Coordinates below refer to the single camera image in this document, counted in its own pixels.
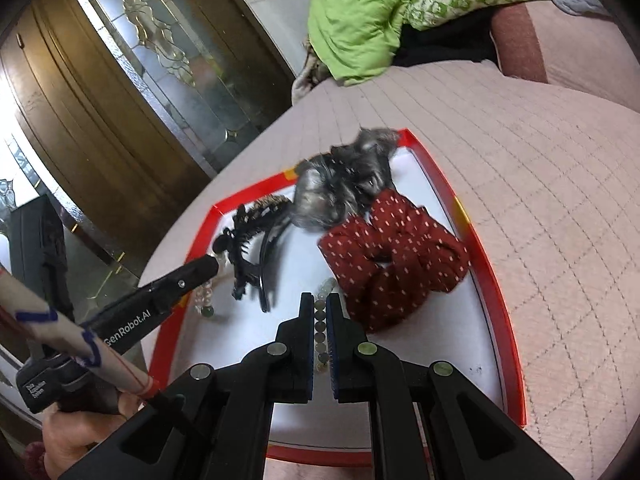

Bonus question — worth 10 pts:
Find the pink bolster pillow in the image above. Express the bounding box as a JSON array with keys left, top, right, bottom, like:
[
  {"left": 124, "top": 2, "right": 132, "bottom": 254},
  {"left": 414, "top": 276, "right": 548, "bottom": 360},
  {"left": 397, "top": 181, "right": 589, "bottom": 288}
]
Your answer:
[{"left": 491, "top": 1, "right": 639, "bottom": 110}]

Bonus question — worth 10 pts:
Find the black plastic hair claw clip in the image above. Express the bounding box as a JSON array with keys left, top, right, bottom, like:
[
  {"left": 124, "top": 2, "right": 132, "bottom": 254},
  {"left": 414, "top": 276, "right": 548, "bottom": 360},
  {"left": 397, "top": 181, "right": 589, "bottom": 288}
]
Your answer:
[{"left": 212, "top": 194, "right": 293, "bottom": 312}]

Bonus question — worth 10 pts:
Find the red polka dot scrunchie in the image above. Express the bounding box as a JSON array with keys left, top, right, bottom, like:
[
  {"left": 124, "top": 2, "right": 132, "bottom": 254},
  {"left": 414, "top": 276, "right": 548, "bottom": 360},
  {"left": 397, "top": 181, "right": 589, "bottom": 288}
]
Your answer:
[{"left": 318, "top": 188, "right": 470, "bottom": 334}]

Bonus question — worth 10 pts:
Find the pink quilted bed cover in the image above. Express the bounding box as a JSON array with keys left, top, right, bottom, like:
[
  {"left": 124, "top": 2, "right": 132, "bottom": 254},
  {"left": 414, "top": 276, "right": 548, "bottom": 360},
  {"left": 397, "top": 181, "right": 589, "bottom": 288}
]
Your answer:
[{"left": 142, "top": 62, "right": 639, "bottom": 479}]

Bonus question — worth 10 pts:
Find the white pole with blue marks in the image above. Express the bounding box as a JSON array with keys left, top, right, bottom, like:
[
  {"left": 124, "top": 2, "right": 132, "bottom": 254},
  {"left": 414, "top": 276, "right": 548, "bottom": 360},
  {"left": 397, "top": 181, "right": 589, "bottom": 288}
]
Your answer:
[{"left": 1, "top": 266, "right": 160, "bottom": 399}]

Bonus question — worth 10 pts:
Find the pale green bead bracelet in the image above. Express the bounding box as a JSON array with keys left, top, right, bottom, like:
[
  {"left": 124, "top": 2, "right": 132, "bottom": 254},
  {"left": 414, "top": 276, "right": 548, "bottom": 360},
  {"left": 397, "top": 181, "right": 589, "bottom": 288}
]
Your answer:
[{"left": 312, "top": 276, "right": 340, "bottom": 374}]

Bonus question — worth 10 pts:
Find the white pearl bracelet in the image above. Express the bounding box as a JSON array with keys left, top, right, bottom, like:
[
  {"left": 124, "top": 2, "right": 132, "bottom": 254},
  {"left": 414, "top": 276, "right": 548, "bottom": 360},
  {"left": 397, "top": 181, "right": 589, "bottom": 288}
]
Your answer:
[{"left": 192, "top": 253, "right": 227, "bottom": 320}]

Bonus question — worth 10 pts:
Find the red rimmed white tray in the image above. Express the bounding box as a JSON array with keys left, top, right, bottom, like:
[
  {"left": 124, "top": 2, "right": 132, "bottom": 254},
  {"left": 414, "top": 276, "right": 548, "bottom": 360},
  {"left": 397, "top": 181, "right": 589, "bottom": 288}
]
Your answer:
[{"left": 142, "top": 128, "right": 528, "bottom": 468}]

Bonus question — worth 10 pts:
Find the grey brown satin scrunchie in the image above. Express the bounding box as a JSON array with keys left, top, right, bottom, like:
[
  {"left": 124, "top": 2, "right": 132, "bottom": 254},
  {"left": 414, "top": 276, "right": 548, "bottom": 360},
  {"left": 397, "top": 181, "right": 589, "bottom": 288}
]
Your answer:
[{"left": 291, "top": 128, "right": 400, "bottom": 231}]

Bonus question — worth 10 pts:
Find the person's left hand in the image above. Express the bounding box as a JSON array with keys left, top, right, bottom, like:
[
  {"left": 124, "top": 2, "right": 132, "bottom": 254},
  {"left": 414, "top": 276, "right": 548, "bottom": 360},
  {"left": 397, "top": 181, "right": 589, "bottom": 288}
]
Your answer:
[{"left": 42, "top": 392, "right": 142, "bottom": 479}]

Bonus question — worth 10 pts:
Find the wooden glass panel door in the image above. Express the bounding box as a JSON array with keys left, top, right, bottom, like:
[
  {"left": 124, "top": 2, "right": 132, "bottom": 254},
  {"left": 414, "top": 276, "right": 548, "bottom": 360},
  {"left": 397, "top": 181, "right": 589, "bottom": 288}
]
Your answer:
[{"left": 1, "top": 0, "right": 293, "bottom": 275}]

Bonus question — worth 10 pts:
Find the grey quilted pillow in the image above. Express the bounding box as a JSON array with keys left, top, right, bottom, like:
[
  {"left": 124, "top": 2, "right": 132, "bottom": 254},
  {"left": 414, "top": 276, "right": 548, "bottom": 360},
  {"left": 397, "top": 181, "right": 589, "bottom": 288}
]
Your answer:
[{"left": 552, "top": 0, "right": 610, "bottom": 18}]

